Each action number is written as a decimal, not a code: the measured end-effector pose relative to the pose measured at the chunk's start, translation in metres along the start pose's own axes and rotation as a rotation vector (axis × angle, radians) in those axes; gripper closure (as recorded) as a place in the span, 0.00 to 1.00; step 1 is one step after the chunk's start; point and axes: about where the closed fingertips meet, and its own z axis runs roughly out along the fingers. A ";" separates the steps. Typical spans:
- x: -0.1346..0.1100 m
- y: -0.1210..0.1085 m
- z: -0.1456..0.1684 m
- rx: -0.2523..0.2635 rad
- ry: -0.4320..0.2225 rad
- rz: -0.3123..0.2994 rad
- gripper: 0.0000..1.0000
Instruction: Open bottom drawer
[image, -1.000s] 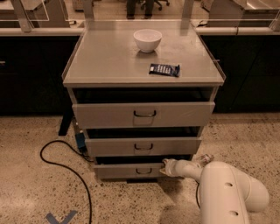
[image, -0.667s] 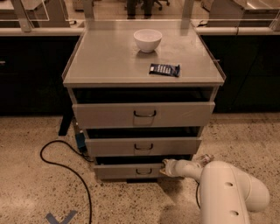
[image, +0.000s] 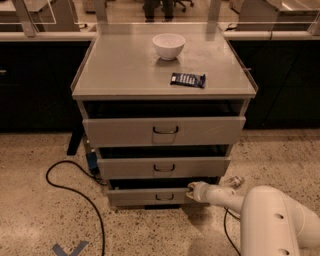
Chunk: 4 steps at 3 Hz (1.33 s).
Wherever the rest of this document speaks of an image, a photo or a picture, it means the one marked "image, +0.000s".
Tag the white bowl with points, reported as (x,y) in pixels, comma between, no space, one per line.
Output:
(168,45)

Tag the dark counter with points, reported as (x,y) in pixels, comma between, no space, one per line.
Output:
(287,74)
(35,84)

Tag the blue power adapter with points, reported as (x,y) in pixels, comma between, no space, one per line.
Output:
(92,163)

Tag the dark counter on right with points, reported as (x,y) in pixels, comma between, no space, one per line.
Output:
(287,74)

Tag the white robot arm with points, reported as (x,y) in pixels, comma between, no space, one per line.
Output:
(271,222)

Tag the dark counter on left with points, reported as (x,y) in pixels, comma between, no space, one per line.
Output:
(35,84)

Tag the grey drawer cabinet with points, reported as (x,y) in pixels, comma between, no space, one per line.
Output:
(124,77)

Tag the blue tape cross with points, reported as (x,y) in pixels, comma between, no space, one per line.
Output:
(76,250)

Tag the dark blue snack packet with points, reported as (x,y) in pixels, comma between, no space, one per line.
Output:
(188,80)

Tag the grey drawer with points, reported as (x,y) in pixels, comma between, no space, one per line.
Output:
(180,167)
(144,197)
(163,131)

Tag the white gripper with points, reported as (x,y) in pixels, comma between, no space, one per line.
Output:
(199,191)

